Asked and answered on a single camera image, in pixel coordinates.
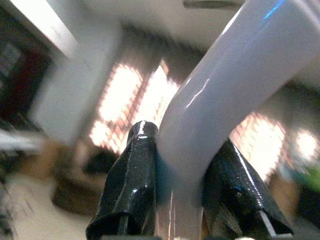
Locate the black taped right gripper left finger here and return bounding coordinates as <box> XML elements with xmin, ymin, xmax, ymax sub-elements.
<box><xmin>85</xmin><ymin>119</ymin><xmax>161</xmax><ymax>240</ymax></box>

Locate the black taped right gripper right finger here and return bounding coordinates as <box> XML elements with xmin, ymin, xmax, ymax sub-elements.
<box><xmin>201</xmin><ymin>138</ymin><xmax>295</xmax><ymax>238</ymax></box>

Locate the grey plastic broom handle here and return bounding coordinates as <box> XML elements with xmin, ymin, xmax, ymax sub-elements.
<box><xmin>156</xmin><ymin>0</ymin><xmax>320</xmax><ymax>240</ymax></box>

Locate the bright latticed window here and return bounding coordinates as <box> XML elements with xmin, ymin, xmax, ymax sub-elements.
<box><xmin>228</xmin><ymin>112</ymin><xmax>288</xmax><ymax>182</ymax></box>
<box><xmin>89</xmin><ymin>59</ymin><xmax>181</xmax><ymax>155</ymax></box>

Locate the dark wooden cabinet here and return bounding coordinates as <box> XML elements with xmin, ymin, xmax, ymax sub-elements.
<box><xmin>0</xmin><ymin>6</ymin><xmax>55</xmax><ymax>126</ymax></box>

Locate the white ceiling beam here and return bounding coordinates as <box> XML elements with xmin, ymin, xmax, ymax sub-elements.
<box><xmin>4</xmin><ymin>0</ymin><xmax>80</xmax><ymax>61</ymax></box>

